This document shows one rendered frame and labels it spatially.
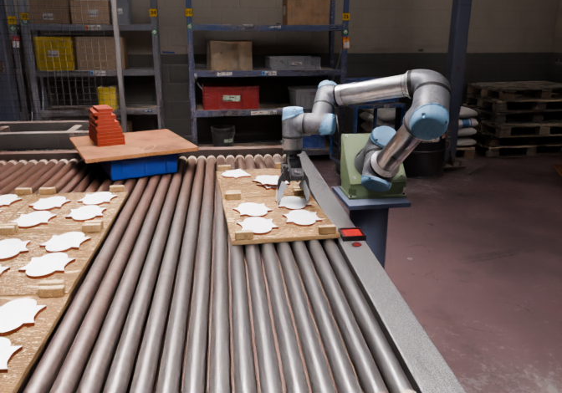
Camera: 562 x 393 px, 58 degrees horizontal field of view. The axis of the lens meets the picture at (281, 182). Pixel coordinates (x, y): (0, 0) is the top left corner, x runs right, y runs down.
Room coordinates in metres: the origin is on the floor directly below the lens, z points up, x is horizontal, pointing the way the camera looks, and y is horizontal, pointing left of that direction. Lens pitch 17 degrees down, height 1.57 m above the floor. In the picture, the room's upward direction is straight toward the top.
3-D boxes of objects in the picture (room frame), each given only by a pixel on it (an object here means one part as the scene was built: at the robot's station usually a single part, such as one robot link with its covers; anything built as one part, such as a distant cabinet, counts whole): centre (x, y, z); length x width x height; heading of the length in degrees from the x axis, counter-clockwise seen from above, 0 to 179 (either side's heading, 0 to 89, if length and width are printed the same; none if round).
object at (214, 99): (6.18, 0.61, 0.78); 0.66 x 0.45 x 0.28; 100
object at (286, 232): (1.70, 0.02, 0.93); 0.41 x 0.35 x 0.02; 10
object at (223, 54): (6.21, 0.62, 1.26); 0.49 x 0.38 x 0.34; 106
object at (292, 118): (1.84, -0.04, 1.24); 0.09 x 0.08 x 0.11; 72
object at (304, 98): (6.31, -0.35, 0.76); 0.50 x 0.36 x 0.24; 105
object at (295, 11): (6.30, -0.28, 1.74); 0.50 x 0.38 x 0.32; 100
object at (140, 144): (2.41, 0.72, 1.03); 0.50 x 0.50 x 0.02; 29
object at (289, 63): (6.27, -0.13, 1.16); 0.60 x 0.40 x 0.15; 102
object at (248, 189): (2.11, 0.09, 0.93); 0.41 x 0.35 x 0.02; 11
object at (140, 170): (2.36, 0.68, 0.97); 0.31 x 0.31 x 0.10; 29
